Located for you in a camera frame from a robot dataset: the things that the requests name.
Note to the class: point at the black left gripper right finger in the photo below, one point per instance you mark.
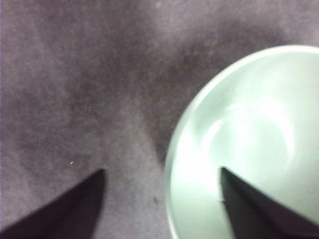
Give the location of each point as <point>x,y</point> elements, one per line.
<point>259,216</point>

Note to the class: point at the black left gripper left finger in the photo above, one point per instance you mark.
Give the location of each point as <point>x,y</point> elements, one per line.
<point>67,211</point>

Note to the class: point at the green ribbed bowl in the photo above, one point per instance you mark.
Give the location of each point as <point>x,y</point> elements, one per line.
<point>249,119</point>

